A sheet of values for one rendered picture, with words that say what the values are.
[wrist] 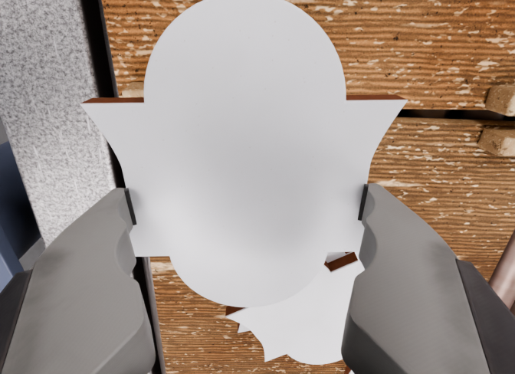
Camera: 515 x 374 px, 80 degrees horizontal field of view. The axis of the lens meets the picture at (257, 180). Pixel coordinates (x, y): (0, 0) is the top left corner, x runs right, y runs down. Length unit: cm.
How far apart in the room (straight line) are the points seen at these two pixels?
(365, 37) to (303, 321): 23
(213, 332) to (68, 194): 21
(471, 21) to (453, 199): 15
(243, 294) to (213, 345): 25
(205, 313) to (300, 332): 12
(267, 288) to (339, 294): 12
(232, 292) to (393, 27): 20
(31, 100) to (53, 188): 8
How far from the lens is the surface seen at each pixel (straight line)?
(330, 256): 26
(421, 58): 27
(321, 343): 31
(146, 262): 36
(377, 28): 25
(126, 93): 23
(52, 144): 32
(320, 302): 27
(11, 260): 50
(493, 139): 30
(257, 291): 16
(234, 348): 41
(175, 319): 38
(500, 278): 46
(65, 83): 30
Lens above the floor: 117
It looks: 64 degrees down
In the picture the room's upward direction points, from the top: 176 degrees clockwise
